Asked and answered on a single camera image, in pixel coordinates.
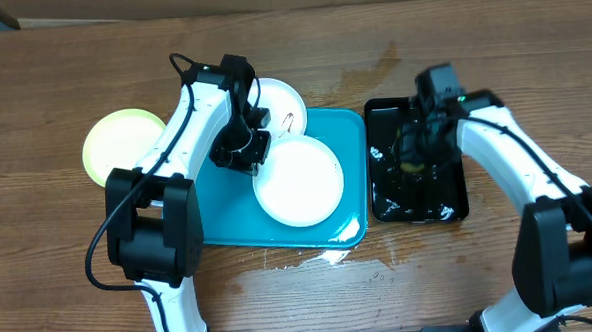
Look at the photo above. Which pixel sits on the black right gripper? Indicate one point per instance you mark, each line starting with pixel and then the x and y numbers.
pixel 411 138

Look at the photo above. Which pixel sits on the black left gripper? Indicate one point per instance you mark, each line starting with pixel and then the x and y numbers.
pixel 247 165

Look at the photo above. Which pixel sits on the green yellow sponge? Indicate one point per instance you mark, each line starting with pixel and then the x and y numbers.
pixel 412 168

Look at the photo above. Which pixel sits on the white plate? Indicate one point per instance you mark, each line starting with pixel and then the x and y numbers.
pixel 301 182
pixel 288 113

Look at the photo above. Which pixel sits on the yellow plate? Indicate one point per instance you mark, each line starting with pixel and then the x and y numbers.
pixel 119 140

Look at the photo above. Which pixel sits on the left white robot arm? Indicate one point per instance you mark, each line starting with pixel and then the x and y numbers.
pixel 153 225

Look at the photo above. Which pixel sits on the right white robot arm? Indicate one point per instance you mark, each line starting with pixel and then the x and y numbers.
pixel 552 264

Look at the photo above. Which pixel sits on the black water tray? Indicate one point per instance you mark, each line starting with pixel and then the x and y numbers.
pixel 437 194

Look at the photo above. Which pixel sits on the teal plastic tray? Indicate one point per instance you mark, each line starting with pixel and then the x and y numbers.
pixel 231 215

